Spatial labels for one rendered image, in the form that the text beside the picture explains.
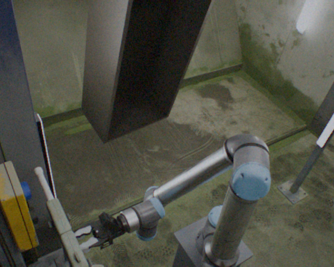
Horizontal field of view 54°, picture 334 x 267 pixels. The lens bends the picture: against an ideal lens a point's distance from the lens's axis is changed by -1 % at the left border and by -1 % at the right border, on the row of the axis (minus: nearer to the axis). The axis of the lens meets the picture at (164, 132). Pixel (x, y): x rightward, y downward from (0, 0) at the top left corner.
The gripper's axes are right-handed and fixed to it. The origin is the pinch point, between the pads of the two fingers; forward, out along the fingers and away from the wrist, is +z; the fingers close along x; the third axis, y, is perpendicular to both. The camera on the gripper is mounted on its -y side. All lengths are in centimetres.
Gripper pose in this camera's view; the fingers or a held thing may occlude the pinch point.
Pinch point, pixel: (73, 243)
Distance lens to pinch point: 129.5
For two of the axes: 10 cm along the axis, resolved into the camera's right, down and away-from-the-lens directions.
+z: -8.4, 2.9, -4.5
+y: -1.2, 7.2, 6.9
